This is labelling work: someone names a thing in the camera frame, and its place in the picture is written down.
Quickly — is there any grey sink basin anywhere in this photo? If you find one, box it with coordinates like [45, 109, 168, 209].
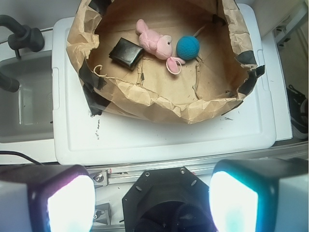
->
[0, 51, 54, 143]

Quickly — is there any blue textured ball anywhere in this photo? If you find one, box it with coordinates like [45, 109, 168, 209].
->
[176, 36, 200, 60]

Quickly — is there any white plastic bin lid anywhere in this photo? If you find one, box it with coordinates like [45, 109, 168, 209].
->
[52, 18, 277, 165]

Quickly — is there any black octagonal mount plate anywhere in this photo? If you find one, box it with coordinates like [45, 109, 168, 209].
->
[122, 167, 217, 232]

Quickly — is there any brown paper bag tray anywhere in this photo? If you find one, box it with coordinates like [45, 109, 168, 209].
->
[67, 0, 265, 124]

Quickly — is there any pink plush bunny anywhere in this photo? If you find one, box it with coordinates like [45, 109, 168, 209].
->
[136, 19, 185, 75]

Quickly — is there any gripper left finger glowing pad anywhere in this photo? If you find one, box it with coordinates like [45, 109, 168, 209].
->
[0, 164, 96, 232]

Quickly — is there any aluminium extrusion rail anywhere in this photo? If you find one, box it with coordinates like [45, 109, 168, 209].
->
[87, 141, 309, 187]

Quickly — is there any black sneaker shoe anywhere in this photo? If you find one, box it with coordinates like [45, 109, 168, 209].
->
[287, 85, 309, 140]

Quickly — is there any black cable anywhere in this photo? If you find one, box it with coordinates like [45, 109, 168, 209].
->
[0, 150, 45, 166]

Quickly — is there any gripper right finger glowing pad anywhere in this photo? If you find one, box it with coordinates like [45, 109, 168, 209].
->
[209, 158, 309, 232]

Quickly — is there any black box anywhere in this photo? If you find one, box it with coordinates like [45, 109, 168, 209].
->
[109, 37, 144, 71]

